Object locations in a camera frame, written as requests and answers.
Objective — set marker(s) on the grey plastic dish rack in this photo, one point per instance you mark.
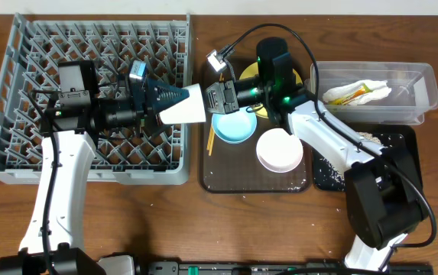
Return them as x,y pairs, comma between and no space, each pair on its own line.
30,70

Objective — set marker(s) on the white napkin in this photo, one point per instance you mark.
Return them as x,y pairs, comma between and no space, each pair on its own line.
380,90

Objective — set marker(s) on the clear plastic waste bin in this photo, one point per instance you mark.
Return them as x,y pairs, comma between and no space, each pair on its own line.
413,90

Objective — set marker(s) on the wooden chopstick right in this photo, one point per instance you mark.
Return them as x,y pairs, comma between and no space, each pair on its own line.
211,141

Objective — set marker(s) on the white cup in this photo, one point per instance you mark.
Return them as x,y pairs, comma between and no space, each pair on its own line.
189,111

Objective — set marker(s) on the spilled rice pile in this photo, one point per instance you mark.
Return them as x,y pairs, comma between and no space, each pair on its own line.
333,173

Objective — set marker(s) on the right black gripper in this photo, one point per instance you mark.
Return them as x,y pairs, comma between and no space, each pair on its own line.
225,88

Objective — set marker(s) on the black rail at table edge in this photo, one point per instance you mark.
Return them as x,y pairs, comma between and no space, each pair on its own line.
257,268

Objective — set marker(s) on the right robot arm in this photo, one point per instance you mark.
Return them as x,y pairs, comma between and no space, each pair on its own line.
384,194

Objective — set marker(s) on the light blue bowl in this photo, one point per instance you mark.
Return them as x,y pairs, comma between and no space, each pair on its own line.
236,127

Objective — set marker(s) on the white bowl with rice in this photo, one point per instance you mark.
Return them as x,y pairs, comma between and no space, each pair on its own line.
279,151

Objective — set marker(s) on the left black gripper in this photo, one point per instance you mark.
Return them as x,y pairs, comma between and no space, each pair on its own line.
141,105

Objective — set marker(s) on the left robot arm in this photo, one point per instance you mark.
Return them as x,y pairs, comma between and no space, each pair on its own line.
71,125

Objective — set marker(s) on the wooden chopstick left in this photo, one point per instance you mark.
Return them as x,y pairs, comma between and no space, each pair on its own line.
209,139

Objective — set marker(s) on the dark brown serving tray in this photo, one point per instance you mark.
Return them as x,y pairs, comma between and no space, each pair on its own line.
235,168

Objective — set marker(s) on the black waste tray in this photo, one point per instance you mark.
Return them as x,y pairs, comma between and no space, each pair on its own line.
327,178

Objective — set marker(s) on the yellow round plate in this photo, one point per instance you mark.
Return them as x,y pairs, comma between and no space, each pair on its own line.
252,70

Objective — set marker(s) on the wooden chopstick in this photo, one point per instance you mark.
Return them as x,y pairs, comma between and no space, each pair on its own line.
209,139

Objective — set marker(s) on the green red snack wrapper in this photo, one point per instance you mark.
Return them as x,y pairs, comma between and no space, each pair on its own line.
351,95

